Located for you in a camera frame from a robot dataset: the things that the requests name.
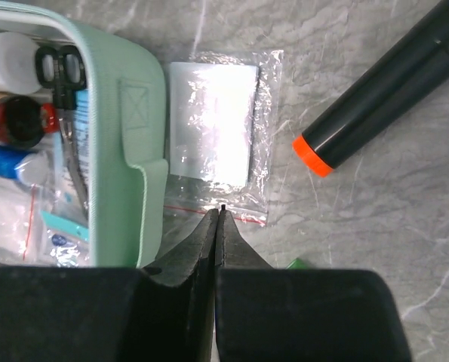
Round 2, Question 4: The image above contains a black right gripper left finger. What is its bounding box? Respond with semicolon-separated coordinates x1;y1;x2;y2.
0;210;219;361

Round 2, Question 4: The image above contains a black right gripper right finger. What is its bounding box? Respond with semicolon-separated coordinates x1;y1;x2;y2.
215;210;412;361

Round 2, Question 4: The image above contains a white gauze pad packet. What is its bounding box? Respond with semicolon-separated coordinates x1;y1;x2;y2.
0;177;36;264

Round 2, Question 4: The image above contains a blue white mask packet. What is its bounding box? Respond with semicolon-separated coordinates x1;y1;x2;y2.
54;90;90;225

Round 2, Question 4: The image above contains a mint green medicine case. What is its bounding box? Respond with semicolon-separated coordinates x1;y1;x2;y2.
0;1;168;267

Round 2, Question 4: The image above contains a clear plaster strip packet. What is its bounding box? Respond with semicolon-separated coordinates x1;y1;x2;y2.
165;50;284;225

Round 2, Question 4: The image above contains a blue white bandage roll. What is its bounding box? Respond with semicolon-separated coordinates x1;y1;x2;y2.
0;145;50;186

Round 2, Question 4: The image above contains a small red bottle cap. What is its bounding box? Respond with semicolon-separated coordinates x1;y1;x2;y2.
40;103;60;133

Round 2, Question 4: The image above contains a brown orange syrup bottle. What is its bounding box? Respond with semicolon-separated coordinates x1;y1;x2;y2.
0;93;45;149

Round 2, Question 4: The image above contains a black binder clip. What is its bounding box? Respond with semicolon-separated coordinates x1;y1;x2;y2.
35;44;89;215

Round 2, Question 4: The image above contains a white medicine bottle green label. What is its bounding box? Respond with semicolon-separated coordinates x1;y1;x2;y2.
0;32;42;95

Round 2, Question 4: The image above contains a green plastic clip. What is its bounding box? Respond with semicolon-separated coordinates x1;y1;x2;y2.
287;258;312;269

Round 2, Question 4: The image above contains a black tube orange cap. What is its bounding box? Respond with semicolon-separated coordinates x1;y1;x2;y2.
292;1;449;177

